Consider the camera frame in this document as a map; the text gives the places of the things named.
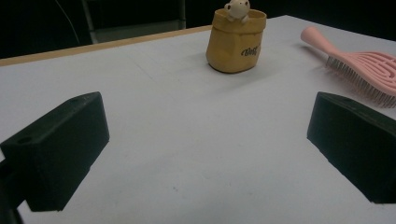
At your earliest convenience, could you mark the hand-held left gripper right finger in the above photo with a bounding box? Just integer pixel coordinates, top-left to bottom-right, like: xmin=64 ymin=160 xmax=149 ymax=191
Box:
xmin=306 ymin=91 xmax=396 ymax=204

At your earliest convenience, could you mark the pink hairbrush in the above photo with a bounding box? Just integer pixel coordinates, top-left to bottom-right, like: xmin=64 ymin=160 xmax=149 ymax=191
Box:
xmin=300 ymin=25 xmax=396 ymax=109

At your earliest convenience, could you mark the yellow holder with bear figure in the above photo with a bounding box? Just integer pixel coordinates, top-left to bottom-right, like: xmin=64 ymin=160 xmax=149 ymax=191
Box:
xmin=205 ymin=0 xmax=268 ymax=75

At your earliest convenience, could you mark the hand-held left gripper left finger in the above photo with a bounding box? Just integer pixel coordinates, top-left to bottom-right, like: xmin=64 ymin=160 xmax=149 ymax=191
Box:
xmin=0 ymin=91 xmax=110 ymax=213

